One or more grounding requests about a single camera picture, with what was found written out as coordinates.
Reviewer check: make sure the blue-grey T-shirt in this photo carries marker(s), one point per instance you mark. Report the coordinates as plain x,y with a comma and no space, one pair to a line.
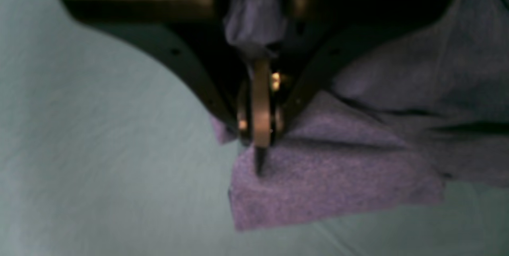
392,129

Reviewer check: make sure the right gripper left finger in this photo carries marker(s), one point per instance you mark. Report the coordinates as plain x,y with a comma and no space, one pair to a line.
188,38

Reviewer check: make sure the teal table cloth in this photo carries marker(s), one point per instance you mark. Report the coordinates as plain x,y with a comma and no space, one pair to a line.
105,153

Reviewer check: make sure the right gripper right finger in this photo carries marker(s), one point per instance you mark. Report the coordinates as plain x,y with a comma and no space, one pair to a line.
321,38

